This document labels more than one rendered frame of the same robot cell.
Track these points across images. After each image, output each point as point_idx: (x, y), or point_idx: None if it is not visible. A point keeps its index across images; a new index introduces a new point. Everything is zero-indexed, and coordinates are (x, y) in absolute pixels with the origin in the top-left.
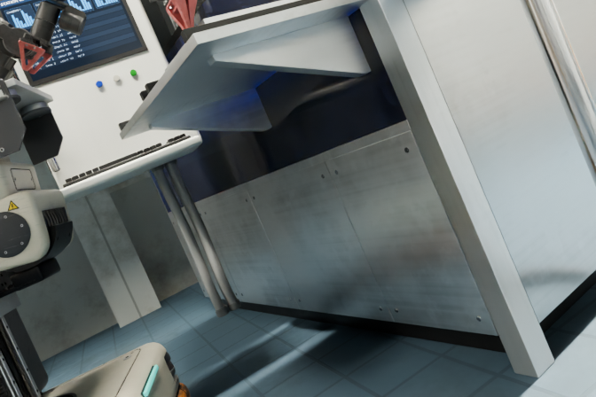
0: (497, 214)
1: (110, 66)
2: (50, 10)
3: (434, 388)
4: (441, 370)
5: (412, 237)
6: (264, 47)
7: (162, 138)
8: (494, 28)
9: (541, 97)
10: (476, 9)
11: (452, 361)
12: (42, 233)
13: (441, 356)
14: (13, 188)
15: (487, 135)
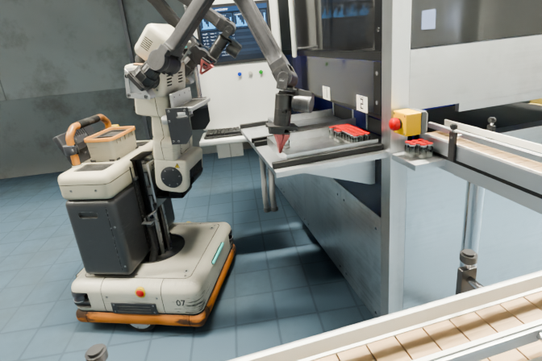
0: (406, 280)
1: (248, 64)
2: (223, 42)
3: (342, 324)
4: (351, 315)
5: (364, 259)
6: None
7: (264, 115)
8: (463, 182)
9: None
10: None
11: (360, 313)
12: (187, 182)
13: (356, 306)
14: (179, 155)
15: (423, 241)
